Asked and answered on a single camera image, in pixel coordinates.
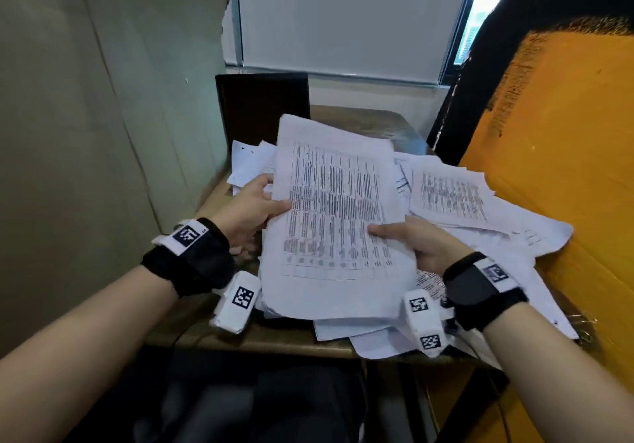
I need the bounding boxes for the person's right hand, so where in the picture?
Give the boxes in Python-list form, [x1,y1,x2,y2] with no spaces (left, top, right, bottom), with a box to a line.
[367,215,474,276]

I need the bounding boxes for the person's left hand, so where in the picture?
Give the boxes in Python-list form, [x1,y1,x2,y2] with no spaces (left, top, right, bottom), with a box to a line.
[207,174,293,248]

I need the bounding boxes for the pile of printed papers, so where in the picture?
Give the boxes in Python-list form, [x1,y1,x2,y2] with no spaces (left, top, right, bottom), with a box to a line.
[226,138,581,372]

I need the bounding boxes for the aligned stack of printed sheets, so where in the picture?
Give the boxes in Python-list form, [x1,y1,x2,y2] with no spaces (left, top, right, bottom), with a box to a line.
[258,113,419,321]

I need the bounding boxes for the black binder clips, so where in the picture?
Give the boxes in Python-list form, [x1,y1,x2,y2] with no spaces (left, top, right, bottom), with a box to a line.
[569,311,595,345]

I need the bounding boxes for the person's right forearm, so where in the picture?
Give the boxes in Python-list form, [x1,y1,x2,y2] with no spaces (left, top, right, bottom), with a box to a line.
[483,301,634,443]

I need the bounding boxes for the person's left forearm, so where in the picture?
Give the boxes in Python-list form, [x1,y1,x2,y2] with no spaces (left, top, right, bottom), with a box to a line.
[0,264,179,443]

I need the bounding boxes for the person's legs in black trousers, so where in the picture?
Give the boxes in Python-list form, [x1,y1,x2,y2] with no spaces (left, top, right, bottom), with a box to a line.
[64,353,437,443]

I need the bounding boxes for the black laptop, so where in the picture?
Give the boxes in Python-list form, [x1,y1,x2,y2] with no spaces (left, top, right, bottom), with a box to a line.
[215,72,312,149]

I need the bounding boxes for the orange cardboard panel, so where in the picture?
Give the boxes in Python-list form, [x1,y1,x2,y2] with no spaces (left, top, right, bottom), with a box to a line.
[421,29,634,443]

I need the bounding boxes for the beige cardboard panel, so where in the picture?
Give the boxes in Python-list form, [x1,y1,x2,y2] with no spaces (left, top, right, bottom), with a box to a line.
[0,0,234,359]

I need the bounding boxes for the dark framed window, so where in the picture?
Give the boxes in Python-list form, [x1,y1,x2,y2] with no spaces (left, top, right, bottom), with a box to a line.
[440,0,504,85]

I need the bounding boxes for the black left wrist strap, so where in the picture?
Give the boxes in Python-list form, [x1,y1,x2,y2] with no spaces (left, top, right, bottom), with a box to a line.
[140,217,236,299]

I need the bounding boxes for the black wrist strap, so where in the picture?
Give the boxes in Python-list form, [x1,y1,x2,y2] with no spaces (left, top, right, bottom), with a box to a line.
[140,217,236,299]
[442,252,530,333]

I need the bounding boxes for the black right wrist strap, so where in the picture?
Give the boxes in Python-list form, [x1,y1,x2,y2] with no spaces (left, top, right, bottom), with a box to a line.
[442,252,530,333]

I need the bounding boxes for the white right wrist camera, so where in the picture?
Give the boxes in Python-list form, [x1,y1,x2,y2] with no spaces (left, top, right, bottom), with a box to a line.
[402,289,449,359]

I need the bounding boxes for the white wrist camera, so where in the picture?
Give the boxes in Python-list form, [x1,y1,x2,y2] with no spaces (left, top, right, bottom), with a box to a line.
[209,270,262,335]
[402,289,449,359]

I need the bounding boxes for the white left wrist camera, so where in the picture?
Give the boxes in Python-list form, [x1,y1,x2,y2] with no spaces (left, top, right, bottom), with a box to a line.
[209,270,262,335]

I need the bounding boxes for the black right camera cable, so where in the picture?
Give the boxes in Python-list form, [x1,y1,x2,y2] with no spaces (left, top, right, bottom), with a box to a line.
[445,324,511,443]

